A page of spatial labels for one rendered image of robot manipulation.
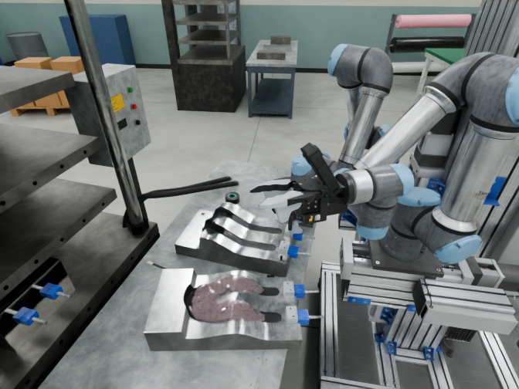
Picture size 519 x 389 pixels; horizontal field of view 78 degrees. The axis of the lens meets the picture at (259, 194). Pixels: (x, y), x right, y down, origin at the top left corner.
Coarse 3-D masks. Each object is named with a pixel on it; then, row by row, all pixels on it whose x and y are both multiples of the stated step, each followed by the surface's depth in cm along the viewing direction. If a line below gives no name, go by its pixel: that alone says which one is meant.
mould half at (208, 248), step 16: (240, 208) 150; (192, 224) 150; (224, 224) 139; (256, 224) 146; (272, 224) 146; (192, 240) 141; (208, 240) 131; (224, 240) 133; (256, 240) 137; (272, 240) 136; (288, 240) 136; (192, 256) 140; (208, 256) 137; (224, 256) 134; (240, 256) 131; (256, 256) 129; (272, 256) 128; (288, 256) 128; (272, 272) 131
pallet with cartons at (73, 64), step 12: (24, 60) 482; (36, 60) 482; (48, 60) 491; (60, 60) 482; (72, 60) 482; (72, 72) 484; (48, 96) 481; (60, 96) 481; (24, 108) 487; (36, 108) 488; (48, 108) 488; (60, 108) 489
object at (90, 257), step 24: (96, 216) 166; (120, 216) 166; (72, 240) 151; (96, 240) 151; (120, 240) 151; (144, 240) 154; (72, 264) 139; (96, 264) 139; (120, 264) 139; (96, 288) 128; (72, 312) 119; (48, 336) 112; (72, 336) 118; (0, 360) 104; (24, 360) 104; (48, 360) 109; (0, 384) 98; (24, 384) 101
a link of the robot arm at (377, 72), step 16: (368, 64) 107; (384, 64) 106; (368, 80) 108; (384, 80) 106; (368, 96) 109; (384, 96) 110; (368, 112) 110; (352, 128) 114; (368, 128) 112; (352, 144) 114; (352, 160) 115
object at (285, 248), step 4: (280, 244) 130; (284, 244) 130; (288, 244) 130; (280, 248) 129; (284, 248) 129; (288, 248) 130; (292, 248) 130; (296, 248) 130; (280, 252) 129; (284, 252) 129; (288, 252) 129; (292, 252) 128; (296, 252) 128; (300, 252) 129; (292, 256) 129; (296, 256) 129
